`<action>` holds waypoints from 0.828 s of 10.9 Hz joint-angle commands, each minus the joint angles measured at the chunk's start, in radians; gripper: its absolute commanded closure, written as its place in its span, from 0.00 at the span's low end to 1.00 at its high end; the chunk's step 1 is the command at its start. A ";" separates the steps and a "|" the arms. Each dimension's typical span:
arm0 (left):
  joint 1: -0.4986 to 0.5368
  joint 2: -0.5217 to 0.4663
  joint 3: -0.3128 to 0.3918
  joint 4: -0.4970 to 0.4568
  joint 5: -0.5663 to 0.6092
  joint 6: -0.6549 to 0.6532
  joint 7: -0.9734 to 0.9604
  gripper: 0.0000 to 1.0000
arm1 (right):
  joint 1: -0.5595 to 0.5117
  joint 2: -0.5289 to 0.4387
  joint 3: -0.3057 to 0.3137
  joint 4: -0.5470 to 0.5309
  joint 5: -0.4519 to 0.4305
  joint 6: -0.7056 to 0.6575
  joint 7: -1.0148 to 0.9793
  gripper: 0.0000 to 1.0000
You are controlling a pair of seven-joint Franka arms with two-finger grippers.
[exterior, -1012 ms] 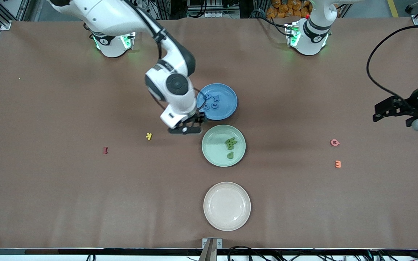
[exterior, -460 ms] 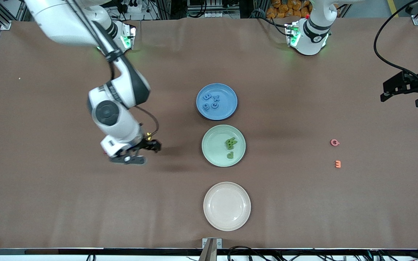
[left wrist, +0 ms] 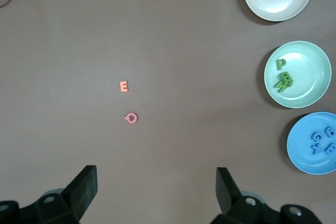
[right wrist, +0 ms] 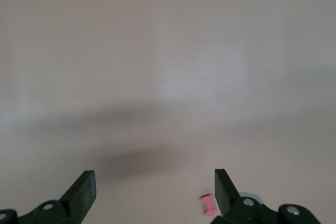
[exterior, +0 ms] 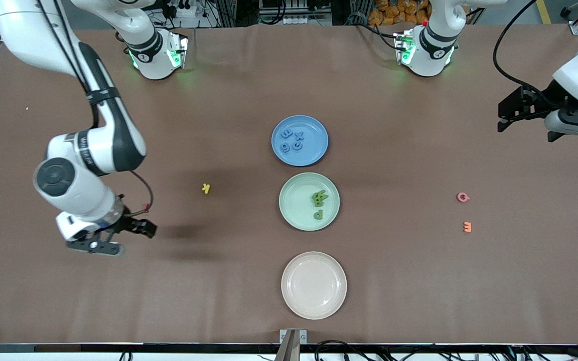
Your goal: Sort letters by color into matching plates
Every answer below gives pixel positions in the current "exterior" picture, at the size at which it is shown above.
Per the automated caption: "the brown table cover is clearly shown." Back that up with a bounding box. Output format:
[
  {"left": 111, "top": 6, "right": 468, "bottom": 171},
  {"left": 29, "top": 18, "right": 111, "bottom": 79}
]
[{"left": 0, "top": 24, "right": 578, "bottom": 346}]

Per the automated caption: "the white power strip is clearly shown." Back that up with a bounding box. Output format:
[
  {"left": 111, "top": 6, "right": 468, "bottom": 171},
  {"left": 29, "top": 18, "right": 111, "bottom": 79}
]
[{"left": 283, "top": 14, "right": 333, "bottom": 27}]

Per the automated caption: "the power strip with black plugs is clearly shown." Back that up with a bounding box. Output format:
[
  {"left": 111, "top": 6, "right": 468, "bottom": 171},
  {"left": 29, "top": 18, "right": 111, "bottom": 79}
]
[{"left": 164, "top": 0, "right": 197, "bottom": 20}]

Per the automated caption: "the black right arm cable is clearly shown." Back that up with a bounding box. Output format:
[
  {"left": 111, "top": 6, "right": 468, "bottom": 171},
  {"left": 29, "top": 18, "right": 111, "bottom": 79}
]
[{"left": 36, "top": 0, "right": 154, "bottom": 217}]

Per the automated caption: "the blue plate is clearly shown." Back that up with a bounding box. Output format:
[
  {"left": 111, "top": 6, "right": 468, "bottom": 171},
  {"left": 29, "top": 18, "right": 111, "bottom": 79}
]
[{"left": 271, "top": 115, "right": 329, "bottom": 167}]

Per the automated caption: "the black looped cable under table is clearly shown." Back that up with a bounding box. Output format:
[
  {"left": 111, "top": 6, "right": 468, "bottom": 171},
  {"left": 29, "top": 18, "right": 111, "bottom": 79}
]
[{"left": 314, "top": 340, "right": 370, "bottom": 361}]

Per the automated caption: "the pink beige plate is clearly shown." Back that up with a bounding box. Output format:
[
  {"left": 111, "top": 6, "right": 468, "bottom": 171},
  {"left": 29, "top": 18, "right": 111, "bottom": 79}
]
[{"left": 281, "top": 251, "right": 348, "bottom": 320}]

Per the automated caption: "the green plate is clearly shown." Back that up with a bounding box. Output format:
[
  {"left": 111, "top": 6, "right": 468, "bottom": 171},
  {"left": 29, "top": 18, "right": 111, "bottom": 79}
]
[{"left": 278, "top": 172, "right": 341, "bottom": 232}]

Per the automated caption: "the bag of orange fruits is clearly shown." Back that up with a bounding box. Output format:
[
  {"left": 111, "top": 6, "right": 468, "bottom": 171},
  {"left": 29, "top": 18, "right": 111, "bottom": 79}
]
[{"left": 368, "top": 0, "right": 431, "bottom": 27}]

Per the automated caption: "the base connector box green light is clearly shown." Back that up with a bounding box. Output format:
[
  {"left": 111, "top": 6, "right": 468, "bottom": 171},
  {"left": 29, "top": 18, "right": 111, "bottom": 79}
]
[
  {"left": 393, "top": 29, "right": 416, "bottom": 66},
  {"left": 168, "top": 31, "right": 189, "bottom": 69}
]

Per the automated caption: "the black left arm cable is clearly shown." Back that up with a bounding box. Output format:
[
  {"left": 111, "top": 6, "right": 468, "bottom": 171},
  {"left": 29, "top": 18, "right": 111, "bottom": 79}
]
[{"left": 493, "top": 0, "right": 570, "bottom": 108}]

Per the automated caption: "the metal camera pole bracket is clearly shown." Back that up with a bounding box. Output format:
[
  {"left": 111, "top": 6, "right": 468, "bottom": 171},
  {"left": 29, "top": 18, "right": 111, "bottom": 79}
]
[{"left": 279, "top": 328, "right": 308, "bottom": 361}]

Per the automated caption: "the black cable at arm base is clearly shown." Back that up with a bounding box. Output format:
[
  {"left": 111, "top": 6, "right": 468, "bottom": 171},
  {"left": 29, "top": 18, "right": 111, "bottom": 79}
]
[{"left": 357, "top": 13, "right": 401, "bottom": 51}]

